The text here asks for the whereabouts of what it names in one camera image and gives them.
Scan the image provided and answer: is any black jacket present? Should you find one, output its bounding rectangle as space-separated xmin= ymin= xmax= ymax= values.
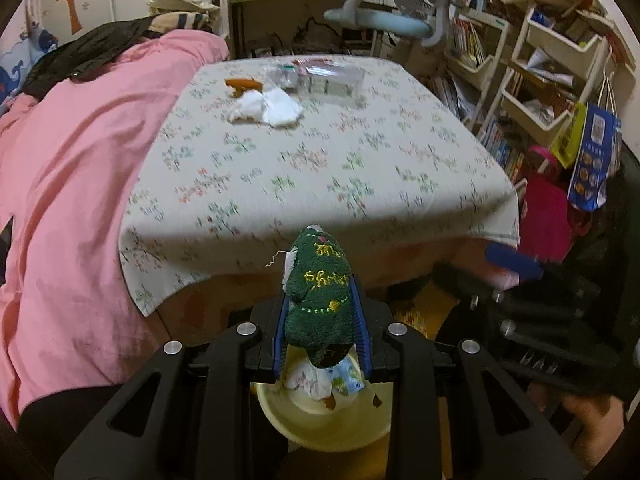
xmin=22 ymin=16 xmax=168 ymax=100

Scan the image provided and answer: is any blue paper bag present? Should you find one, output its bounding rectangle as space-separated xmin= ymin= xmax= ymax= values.
xmin=567 ymin=102 xmax=623 ymax=212

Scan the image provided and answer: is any floral tablecloth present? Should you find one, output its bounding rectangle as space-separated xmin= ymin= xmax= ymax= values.
xmin=117 ymin=55 xmax=521 ymax=318

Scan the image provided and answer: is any clear plastic box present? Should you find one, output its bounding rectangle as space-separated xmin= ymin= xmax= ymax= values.
xmin=265 ymin=62 xmax=367 ymax=107

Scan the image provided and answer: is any red snack wrapper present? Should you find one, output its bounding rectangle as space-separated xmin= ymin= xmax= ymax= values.
xmin=292 ymin=58 xmax=346 ymax=72

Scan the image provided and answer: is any green embroidered sock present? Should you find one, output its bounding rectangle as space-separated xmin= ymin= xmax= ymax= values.
xmin=281 ymin=226 xmax=354 ymax=369

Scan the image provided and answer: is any white shelf cart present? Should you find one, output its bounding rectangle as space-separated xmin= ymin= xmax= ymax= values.
xmin=500 ymin=2 xmax=618 ymax=148

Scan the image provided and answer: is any pink duvet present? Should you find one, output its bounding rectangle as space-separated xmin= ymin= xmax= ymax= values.
xmin=0 ymin=27 xmax=231 ymax=431

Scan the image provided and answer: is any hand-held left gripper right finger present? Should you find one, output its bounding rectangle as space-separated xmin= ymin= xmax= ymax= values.
xmin=350 ymin=275 xmax=584 ymax=480

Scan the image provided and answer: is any yellow bag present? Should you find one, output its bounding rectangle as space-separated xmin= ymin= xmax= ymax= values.
xmin=551 ymin=102 xmax=590 ymax=170

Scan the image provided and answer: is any grey blue desk chair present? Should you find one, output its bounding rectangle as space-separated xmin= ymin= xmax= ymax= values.
xmin=324 ymin=0 xmax=483 ymax=50

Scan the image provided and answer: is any row of colourful books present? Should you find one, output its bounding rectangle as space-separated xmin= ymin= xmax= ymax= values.
xmin=452 ymin=17 xmax=487 ymax=66
xmin=479 ymin=115 xmax=527 ymax=186

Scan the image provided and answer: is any beige tote bag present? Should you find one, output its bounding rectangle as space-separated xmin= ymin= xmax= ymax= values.
xmin=146 ymin=0 xmax=221 ymax=15

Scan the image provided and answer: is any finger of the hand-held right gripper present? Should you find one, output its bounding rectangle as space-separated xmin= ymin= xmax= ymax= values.
xmin=434 ymin=261 xmax=501 ymax=311
xmin=484 ymin=241 xmax=545 ymax=282

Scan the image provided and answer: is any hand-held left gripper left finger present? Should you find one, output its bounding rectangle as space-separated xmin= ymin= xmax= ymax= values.
xmin=52 ymin=291 xmax=291 ymax=480

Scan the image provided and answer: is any person's right hand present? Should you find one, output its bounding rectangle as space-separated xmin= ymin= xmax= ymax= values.
xmin=564 ymin=394 xmax=627 ymax=467

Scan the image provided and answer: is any pink bag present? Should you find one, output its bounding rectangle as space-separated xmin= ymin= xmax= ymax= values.
xmin=520 ymin=145 xmax=576 ymax=263

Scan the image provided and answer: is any striped beige cloth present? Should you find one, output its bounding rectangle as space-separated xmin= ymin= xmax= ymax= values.
xmin=150 ymin=9 xmax=213 ymax=35

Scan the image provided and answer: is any yellow round bin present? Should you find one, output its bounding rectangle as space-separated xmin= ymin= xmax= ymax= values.
xmin=255 ymin=350 xmax=396 ymax=453

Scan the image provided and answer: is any white bookshelf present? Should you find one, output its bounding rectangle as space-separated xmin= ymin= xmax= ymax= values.
xmin=444 ymin=9 xmax=512 ymax=133

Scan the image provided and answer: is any crumpled white paper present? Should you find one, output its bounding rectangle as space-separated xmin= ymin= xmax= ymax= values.
xmin=284 ymin=359 xmax=334 ymax=402

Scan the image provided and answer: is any blue printed wrapper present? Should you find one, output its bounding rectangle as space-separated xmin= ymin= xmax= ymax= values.
xmin=330 ymin=359 xmax=366 ymax=397

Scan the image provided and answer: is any whale printed bed bumper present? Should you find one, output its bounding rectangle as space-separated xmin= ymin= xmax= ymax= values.
xmin=0 ymin=20 xmax=58 ymax=111

